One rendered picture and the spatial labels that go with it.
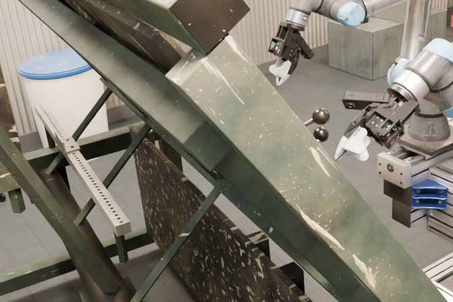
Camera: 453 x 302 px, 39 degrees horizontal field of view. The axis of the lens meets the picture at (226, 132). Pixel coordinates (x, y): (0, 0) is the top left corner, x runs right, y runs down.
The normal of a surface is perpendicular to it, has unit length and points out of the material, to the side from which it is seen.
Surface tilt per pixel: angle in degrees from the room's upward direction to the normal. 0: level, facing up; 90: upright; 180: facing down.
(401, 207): 90
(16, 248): 0
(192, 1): 90
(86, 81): 94
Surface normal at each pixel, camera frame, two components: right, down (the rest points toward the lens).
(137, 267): -0.09, -0.91
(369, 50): -0.84, 0.29
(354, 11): 0.33, 0.38
